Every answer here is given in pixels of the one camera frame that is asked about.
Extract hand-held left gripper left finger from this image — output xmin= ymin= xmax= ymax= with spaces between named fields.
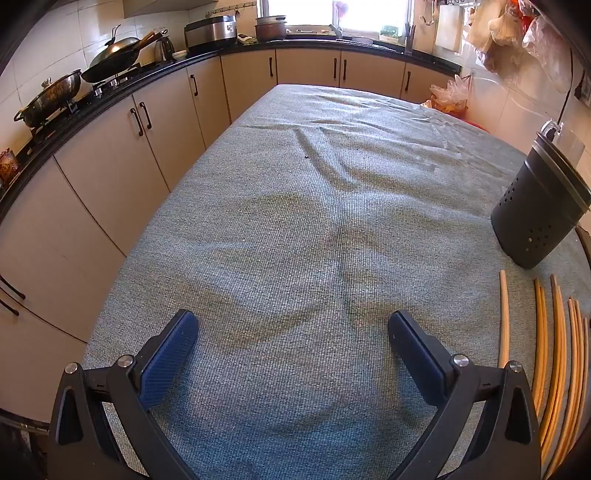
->
xmin=46 ymin=308 xmax=200 ymax=480

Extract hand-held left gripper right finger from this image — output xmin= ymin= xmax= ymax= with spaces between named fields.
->
xmin=387 ymin=309 xmax=542 ymax=480

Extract row of wooden chopsticks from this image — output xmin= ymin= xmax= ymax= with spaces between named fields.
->
xmin=498 ymin=270 xmax=591 ymax=480

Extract dark grey perforated utensil holder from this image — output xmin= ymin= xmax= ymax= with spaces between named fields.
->
xmin=490 ymin=130 xmax=591 ymax=270

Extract grey-green tablecloth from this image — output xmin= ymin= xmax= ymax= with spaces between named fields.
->
xmin=82 ymin=83 xmax=591 ymax=480

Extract beige base cabinets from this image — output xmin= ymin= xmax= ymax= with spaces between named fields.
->
xmin=0 ymin=48 xmax=458 ymax=421

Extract spice jar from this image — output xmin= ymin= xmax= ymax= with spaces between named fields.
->
xmin=0 ymin=148 xmax=20 ymax=184

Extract orange plastic bag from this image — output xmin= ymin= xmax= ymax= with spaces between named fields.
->
xmin=420 ymin=95 xmax=469 ymax=117

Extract gas stove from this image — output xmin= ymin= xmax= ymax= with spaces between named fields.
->
xmin=28 ymin=65 xmax=144 ymax=134

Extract steel pot with food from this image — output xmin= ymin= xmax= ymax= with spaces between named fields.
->
xmin=14 ymin=69 xmax=83 ymax=128

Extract black kitchen countertop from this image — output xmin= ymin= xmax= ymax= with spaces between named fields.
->
xmin=0 ymin=34 xmax=462 ymax=222

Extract black wok with lid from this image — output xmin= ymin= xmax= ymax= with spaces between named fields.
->
xmin=81 ymin=25 xmax=169 ymax=84

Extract steel kettle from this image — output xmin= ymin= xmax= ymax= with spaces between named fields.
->
xmin=154 ymin=34 xmax=176 ymax=63

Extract steel rice cooker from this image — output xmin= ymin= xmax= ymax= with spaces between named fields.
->
xmin=184 ymin=15 xmax=238 ymax=54

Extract hanging beige food bag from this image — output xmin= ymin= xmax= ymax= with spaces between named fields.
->
xmin=466 ymin=0 xmax=525 ymax=72

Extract white cutting board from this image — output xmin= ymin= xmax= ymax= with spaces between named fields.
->
xmin=435 ymin=4 xmax=465 ymax=52

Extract brown clay pot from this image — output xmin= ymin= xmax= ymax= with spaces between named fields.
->
xmin=254 ymin=21 xmax=288 ymax=43

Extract hanging clear plastic bag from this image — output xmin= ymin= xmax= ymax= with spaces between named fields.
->
xmin=522 ymin=11 xmax=575 ymax=90

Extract kitchen window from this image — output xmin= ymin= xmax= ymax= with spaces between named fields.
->
xmin=259 ymin=0 xmax=414 ymax=35

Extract black power cable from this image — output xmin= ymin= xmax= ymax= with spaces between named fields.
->
xmin=556 ymin=46 xmax=575 ymax=127

